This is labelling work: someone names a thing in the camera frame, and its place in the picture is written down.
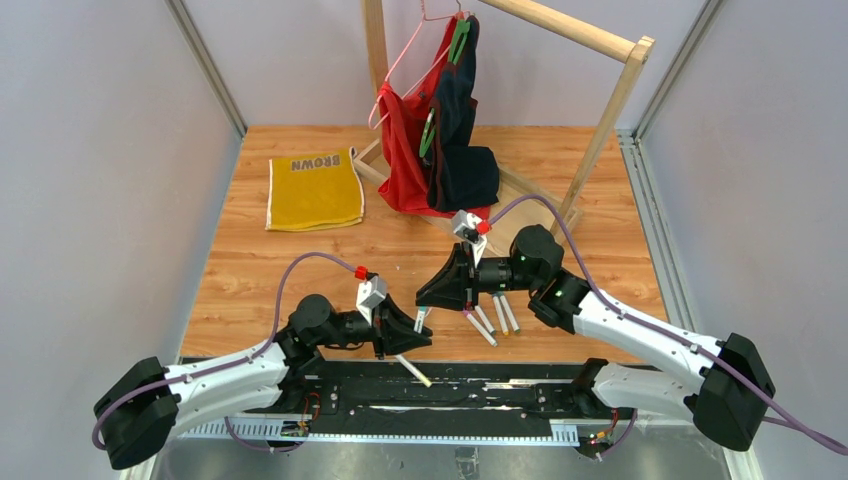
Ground white pen teal end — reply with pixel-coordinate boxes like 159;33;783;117
463;310;498;347

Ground white pen yellow cap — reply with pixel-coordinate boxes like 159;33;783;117
395;355;432;388

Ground white pen green cap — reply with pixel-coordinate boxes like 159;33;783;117
474;305;496;336

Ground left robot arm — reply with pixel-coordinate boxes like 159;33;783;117
93;294;433;470

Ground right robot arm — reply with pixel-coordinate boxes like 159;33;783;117
416;225;776;451

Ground wooden clothes rack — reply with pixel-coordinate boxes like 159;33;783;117
353;1;654;256

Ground dark navy garment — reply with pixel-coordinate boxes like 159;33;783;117
426;15;500;213

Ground red garment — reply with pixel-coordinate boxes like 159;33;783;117
378;15;492;218

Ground yellow folded towel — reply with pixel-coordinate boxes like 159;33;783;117
265;147;365;232

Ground green hanger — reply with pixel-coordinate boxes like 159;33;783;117
418;18;470;164

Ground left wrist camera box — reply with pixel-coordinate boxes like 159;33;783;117
356;275;388;325

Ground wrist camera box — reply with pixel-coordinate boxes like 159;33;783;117
356;275;388;325
451;210;491;265

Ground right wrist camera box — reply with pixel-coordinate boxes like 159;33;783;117
451;210;491;265

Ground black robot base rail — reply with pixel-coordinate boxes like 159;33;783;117
218;358;641;446

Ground pink wire hanger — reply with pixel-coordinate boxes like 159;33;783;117
361;1;464;130

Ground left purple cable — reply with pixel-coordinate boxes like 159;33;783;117
91;251;369;452

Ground purple cable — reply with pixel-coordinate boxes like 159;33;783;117
478;194;848;457
91;251;369;452

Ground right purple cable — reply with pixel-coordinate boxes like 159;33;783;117
478;194;848;457

